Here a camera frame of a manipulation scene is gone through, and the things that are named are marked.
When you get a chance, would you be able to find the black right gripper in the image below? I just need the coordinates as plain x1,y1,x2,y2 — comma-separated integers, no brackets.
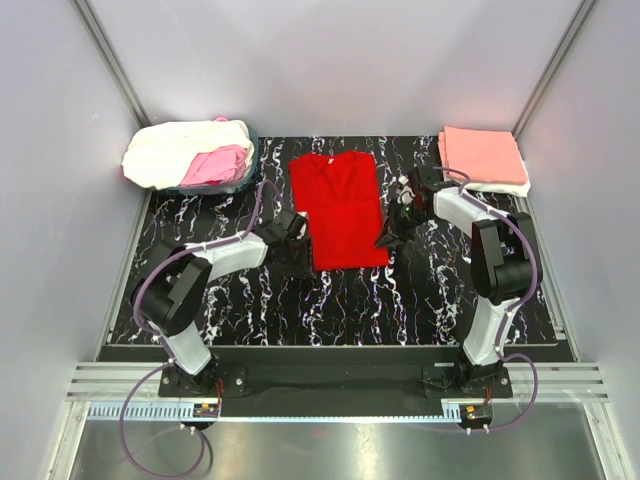
374,199,432,250

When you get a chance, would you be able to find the red t-shirt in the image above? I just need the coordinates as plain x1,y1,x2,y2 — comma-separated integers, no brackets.
289,151,389,271

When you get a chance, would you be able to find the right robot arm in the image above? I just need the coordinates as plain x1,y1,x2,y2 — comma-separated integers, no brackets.
375,167,543,398

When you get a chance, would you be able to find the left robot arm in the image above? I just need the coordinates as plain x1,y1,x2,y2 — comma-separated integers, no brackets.
128,210,314,397

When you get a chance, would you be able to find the folded white shirt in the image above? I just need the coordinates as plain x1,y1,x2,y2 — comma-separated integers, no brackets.
438,130,532,198

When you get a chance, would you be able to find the pink crumpled shirt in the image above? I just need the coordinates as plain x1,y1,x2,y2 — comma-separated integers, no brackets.
180,117,254,187

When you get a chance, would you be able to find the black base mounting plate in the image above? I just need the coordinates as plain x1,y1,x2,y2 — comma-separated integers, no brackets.
158,344,514,419

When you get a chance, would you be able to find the white crumpled shirt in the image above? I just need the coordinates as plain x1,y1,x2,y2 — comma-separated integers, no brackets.
121,118,252,190

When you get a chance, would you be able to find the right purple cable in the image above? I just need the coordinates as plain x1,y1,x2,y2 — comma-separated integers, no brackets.
432,166,544,434

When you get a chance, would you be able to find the purple cable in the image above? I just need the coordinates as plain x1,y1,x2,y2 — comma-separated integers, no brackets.
119,178,281,476
432,166,544,434

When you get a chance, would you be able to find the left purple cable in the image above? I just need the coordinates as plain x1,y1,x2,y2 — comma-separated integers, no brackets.
119,178,281,476

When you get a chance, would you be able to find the aluminium front rail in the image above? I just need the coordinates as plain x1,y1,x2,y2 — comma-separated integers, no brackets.
66,362,609,403

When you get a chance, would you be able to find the white cable duct strip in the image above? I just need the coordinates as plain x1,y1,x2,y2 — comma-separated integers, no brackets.
87,399,494,422

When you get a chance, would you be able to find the right corner aluminium post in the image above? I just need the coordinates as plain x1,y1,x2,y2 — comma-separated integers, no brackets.
511,0,599,141

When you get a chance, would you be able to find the corner aluminium post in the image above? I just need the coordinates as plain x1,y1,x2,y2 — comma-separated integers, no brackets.
511,0,599,141
71,0,151,128

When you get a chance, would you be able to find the left corner aluminium post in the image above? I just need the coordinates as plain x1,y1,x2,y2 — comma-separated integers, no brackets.
71,0,151,128

